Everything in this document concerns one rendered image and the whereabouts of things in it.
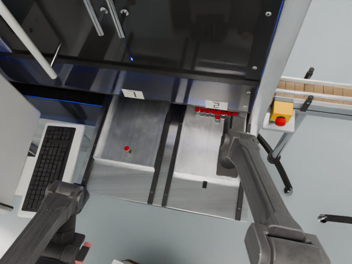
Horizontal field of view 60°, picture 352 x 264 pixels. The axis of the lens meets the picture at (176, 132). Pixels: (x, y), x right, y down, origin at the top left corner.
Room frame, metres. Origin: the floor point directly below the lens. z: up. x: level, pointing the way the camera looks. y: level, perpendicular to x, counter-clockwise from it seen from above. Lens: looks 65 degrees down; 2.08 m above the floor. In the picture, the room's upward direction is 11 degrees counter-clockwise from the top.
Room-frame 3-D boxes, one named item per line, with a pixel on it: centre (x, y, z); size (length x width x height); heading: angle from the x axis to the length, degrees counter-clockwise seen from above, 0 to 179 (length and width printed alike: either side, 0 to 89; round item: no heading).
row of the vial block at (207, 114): (0.58, -0.18, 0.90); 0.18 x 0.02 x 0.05; 69
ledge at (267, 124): (0.53, -0.45, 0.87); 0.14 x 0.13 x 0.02; 158
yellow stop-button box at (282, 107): (0.50, -0.42, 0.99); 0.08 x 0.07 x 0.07; 158
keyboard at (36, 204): (0.53, 0.58, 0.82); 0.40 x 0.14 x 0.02; 163
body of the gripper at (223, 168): (0.29, -0.14, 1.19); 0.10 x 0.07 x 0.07; 159
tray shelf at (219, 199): (0.48, 0.04, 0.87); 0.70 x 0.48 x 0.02; 68
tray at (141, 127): (0.61, 0.17, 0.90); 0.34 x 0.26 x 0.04; 158
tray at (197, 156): (0.48, -0.14, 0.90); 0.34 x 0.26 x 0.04; 159
